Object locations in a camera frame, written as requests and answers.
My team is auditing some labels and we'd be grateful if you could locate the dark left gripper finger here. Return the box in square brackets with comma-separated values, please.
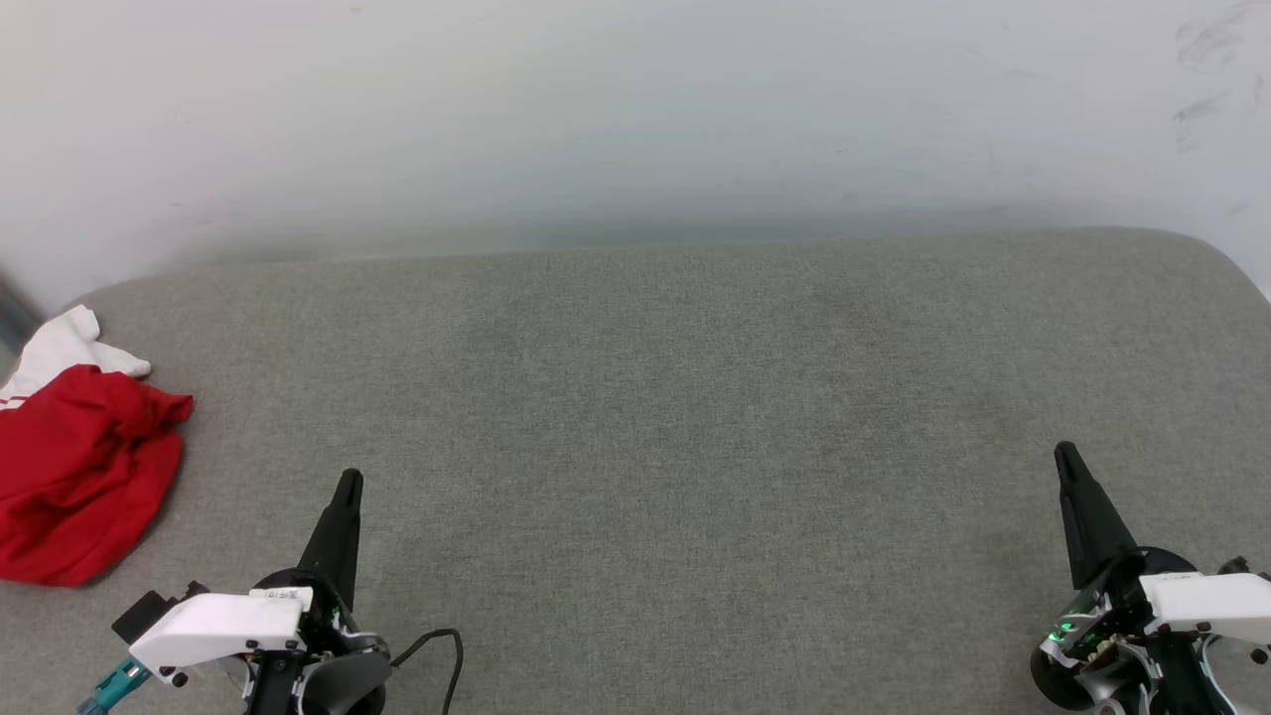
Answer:
[297, 469, 365, 609]

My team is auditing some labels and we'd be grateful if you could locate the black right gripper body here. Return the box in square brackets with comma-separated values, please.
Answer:
[1051, 547, 1202, 648]

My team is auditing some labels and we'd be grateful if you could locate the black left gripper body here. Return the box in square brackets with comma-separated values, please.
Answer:
[253, 568, 390, 663]

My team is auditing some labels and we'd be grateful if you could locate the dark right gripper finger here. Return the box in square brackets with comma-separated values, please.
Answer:
[1054, 441, 1143, 590]

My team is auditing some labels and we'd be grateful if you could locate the red and white jersey shirt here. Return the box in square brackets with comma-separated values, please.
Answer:
[0, 305, 196, 588]

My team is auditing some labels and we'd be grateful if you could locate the grey fabric sofa cushion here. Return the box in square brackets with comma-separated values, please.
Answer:
[0, 226, 1271, 715]

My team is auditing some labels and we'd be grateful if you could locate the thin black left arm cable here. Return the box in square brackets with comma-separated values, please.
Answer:
[390, 628, 466, 715]

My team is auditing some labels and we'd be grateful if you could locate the teal left cable plug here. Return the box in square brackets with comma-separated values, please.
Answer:
[76, 655, 152, 715]

